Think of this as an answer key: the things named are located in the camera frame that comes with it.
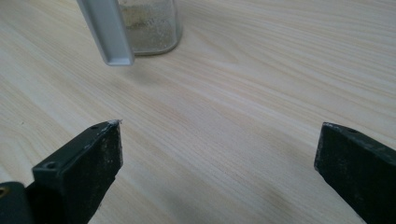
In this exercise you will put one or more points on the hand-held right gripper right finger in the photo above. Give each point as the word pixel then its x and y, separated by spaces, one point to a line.
pixel 358 168

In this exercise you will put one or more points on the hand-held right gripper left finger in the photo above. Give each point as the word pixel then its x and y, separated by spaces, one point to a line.
pixel 77 168

